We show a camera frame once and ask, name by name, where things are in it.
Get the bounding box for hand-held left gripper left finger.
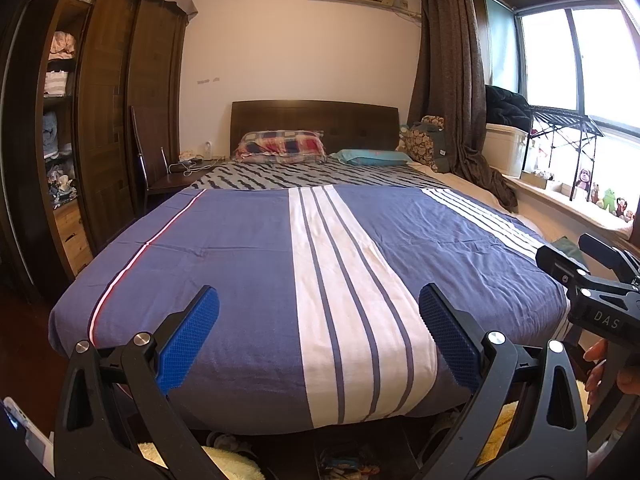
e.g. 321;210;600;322
54;285;226;480

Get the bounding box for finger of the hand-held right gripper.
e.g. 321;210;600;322
535;244;609;307
579;232;640;286

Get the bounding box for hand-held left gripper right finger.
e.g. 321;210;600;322
419;284;588;480

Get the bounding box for dark floor bin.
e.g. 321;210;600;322
312;440;401;480

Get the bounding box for person's right hand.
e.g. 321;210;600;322
584;339;640;408

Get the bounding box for dark green cloth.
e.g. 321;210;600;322
550;237;590;265

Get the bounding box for blue striped blanket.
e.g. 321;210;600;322
50;185;571;433

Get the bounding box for patterned slippers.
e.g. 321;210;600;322
207;430;261;461

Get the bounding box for white storage box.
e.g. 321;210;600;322
485;122;530;178

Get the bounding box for black metal rack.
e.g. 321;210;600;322
522;105;606;201

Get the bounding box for black jacket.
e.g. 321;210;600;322
484;85;533;133

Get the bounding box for dark wooden nightstand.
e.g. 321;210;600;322
145;157;228;206

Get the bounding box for patterned brown cushion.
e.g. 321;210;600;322
397;116;451;173

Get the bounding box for black chair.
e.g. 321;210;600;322
129;105;173;211

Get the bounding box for window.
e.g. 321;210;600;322
482;0;640;126

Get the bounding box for smartphone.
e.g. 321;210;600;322
0;397;53;480

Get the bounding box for patterned clothes pile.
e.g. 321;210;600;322
47;170;78;206

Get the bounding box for teal pillow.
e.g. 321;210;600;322
330;148;413;167

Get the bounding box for black and white striped sheet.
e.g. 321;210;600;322
190;160;451;191

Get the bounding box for plaid pillow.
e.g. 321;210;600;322
235;130;328;165

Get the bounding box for brown curtain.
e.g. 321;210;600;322
407;0;518;211

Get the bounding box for grey roller blind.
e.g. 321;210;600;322
484;0;521;93

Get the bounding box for dark wooden wardrobe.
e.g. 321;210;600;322
0;0;198;306

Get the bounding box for light blue folded clothes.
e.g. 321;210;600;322
42;112;63;158

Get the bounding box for dark wooden headboard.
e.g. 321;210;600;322
231;100;401;161

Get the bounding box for pink folded clothes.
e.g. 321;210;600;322
50;31;78;57

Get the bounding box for white charger cable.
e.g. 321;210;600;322
170;149;211;173

